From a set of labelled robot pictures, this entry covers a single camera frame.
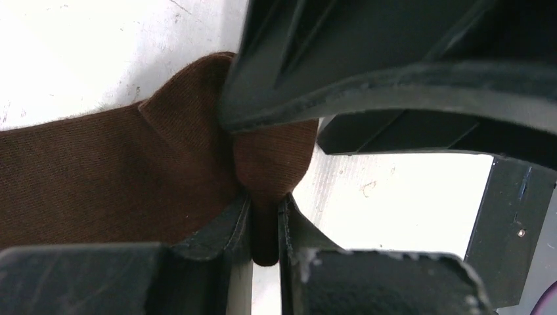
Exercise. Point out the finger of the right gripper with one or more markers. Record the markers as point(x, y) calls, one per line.
point(410, 131)
point(308, 59)

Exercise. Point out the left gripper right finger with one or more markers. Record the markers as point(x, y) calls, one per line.
point(317, 276)

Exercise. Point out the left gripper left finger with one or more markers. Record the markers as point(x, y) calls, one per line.
point(208, 273)

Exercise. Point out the brown striped sock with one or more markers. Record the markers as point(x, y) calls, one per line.
point(157, 170)

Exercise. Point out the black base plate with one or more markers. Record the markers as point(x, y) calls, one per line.
point(507, 228)

